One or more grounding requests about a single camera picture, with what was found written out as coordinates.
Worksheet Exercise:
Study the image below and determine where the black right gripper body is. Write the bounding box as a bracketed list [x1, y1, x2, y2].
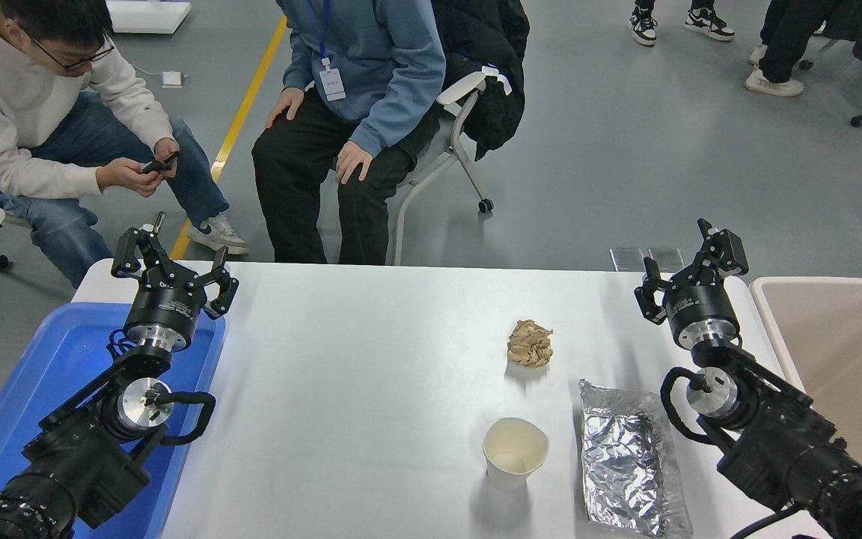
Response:
[664, 284, 739, 338]

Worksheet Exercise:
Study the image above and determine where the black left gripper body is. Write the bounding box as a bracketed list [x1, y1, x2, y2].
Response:
[126, 278, 204, 339]

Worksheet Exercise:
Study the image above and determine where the white paper cup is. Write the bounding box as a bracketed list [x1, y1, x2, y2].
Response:
[483, 417, 550, 491]

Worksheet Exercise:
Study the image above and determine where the large pale dustbin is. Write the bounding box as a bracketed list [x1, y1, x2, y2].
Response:
[750, 276, 862, 474]

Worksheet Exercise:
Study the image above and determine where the person's right hand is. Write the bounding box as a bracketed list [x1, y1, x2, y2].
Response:
[96, 159, 166, 199]
[265, 88, 306, 130]

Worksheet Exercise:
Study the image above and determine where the person's left hand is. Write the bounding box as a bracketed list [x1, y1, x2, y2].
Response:
[334, 141, 373, 186]
[153, 137, 181, 179]

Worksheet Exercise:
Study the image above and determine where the blue plastic tray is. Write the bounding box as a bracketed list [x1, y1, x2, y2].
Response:
[0, 302, 227, 539]

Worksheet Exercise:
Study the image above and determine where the crumpled tan paper ball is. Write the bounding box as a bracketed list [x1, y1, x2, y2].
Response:
[507, 320, 554, 368]

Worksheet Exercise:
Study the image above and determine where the silver foil tray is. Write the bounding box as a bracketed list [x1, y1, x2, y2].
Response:
[578, 379, 694, 538]

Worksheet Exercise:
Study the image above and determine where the person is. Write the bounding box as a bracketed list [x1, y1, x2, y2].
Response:
[251, 0, 447, 265]
[628, 0, 736, 47]
[745, 0, 851, 98]
[0, 0, 250, 289]

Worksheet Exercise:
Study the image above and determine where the white flat platform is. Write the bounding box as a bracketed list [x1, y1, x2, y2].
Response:
[106, 0, 192, 34]

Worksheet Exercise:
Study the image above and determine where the white folding chair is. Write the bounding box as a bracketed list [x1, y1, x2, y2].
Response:
[390, 66, 513, 267]

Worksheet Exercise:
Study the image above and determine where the black jacket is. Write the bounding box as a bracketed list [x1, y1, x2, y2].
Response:
[431, 0, 531, 162]

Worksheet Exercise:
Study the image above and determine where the ID badge with blue lanyard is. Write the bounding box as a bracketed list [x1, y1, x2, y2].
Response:
[304, 0, 346, 102]

